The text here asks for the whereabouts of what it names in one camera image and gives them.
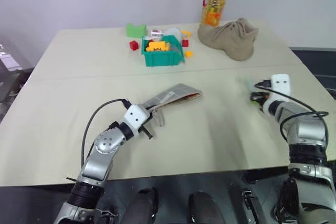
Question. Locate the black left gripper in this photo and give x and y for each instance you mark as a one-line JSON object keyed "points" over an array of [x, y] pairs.
{"points": [[149, 118]]}

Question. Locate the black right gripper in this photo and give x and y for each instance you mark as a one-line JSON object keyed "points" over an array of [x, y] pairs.
{"points": [[263, 93]]}

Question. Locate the green highlighter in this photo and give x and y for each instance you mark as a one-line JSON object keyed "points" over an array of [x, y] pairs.
{"points": [[250, 87]]}

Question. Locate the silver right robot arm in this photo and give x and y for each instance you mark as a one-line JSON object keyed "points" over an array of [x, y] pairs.
{"points": [[305, 140]]}

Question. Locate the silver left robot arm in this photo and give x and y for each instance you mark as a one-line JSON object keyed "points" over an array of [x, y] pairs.
{"points": [[101, 153]]}

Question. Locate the beige suede shoe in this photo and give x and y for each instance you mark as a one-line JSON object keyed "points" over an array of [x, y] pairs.
{"points": [[231, 40]]}

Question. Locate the green plastic bin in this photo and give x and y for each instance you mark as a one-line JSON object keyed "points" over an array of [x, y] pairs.
{"points": [[162, 56]]}

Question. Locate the yellow toy brick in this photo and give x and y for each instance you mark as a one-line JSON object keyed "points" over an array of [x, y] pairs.
{"points": [[158, 46]]}

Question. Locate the red toy cube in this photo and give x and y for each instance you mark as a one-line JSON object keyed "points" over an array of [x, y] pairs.
{"points": [[133, 45], [185, 43]]}

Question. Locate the small yellow toy block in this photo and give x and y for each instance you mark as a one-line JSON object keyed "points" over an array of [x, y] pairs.
{"points": [[187, 34], [188, 54]]}

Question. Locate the small red white box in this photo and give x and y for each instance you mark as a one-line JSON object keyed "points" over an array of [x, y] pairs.
{"points": [[156, 32]]}

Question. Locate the green toy block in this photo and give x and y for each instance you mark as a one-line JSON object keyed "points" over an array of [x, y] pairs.
{"points": [[136, 30]]}

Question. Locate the clear plastic bag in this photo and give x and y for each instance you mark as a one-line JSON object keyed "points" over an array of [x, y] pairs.
{"points": [[173, 32]]}

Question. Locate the cooking oil bottle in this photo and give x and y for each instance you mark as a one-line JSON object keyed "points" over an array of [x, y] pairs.
{"points": [[215, 1]]}

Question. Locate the dark rounded shape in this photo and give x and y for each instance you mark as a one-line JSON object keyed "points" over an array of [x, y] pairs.
{"points": [[205, 208]]}

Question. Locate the grey equipment stack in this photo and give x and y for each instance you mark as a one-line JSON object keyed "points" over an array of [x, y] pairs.
{"points": [[10, 61]]}

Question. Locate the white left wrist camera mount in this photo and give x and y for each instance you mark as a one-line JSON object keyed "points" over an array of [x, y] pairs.
{"points": [[135, 115]]}

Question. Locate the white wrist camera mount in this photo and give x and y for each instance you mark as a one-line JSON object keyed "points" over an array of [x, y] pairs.
{"points": [[281, 83], [135, 115]]}

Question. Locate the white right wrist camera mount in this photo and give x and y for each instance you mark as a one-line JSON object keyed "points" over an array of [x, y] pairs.
{"points": [[281, 83]]}

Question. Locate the black metal bracket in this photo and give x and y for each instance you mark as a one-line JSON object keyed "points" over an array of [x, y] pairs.
{"points": [[250, 204]]}

